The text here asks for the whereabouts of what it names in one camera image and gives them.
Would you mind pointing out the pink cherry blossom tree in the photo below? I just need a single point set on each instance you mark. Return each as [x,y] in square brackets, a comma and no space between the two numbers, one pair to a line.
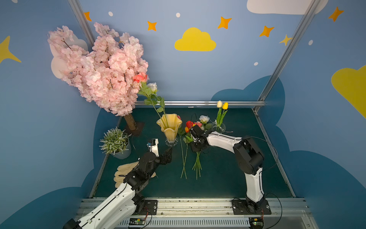
[104,75]

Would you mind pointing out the right circuit board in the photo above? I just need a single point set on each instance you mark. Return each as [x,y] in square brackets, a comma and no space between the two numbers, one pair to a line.
[256,223]

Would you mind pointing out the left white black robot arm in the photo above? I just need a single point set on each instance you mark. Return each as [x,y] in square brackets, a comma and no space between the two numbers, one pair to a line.
[126,200]

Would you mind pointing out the cream white tulip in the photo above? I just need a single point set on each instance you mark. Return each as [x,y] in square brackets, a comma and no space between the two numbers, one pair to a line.
[219,114]

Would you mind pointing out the small green potted plant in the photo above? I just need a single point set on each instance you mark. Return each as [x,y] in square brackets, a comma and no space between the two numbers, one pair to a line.
[116,142]

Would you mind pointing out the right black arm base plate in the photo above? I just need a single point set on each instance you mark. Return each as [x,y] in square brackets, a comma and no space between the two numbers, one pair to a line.
[249,207]

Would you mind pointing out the clear glass vase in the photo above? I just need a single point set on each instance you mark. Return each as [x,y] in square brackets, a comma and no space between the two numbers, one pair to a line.
[219,128]

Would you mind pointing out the aluminium right frame post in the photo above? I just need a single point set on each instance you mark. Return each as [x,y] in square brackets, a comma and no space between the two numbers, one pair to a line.
[298,34]

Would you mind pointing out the aluminium left frame post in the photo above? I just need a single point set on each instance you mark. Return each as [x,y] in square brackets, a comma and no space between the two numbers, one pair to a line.
[83,22]

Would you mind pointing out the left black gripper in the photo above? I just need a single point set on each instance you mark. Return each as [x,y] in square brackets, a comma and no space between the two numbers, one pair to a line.
[163,158]

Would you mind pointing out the orange yellow tulip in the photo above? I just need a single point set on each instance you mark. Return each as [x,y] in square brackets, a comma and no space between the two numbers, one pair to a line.
[184,137]

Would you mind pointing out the yellow wavy glass vase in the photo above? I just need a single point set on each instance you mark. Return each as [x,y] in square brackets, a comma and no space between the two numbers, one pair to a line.
[169,124]

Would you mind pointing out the pink tulip on table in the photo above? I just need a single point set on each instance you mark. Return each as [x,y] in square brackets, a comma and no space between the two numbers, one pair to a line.
[197,165]

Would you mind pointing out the circuit board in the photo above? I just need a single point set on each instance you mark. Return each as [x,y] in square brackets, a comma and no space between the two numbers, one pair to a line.
[136,222]
[256,223]

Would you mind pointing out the aluminium frame post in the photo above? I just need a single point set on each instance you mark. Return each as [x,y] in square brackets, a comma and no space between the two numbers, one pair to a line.
[298,34]
[83,22]

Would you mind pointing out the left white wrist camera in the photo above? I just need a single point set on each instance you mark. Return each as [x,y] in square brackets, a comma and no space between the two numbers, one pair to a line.
[153,146]

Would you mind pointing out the aluminium front rail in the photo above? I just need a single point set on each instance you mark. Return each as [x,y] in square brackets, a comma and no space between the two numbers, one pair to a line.
[214,213]

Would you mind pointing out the beige cloth glove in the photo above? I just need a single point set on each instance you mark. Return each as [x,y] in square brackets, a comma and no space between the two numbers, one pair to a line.
[123,171]

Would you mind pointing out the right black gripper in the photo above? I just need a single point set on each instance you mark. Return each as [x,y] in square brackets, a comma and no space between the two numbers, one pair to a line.
[196,136]

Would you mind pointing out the red rose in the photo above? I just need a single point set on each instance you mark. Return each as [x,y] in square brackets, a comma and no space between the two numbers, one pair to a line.
[189,124]

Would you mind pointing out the left circuit board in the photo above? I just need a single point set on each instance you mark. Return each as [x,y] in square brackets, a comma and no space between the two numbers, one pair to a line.
[136,222]

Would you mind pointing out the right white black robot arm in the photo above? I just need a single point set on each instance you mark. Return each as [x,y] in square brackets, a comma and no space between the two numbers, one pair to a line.
[248,155]

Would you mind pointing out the white rose on table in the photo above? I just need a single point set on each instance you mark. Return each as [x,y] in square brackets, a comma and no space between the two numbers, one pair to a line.
[205,120]

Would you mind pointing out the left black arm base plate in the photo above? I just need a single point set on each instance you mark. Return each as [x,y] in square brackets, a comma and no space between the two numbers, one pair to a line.
[147,206]

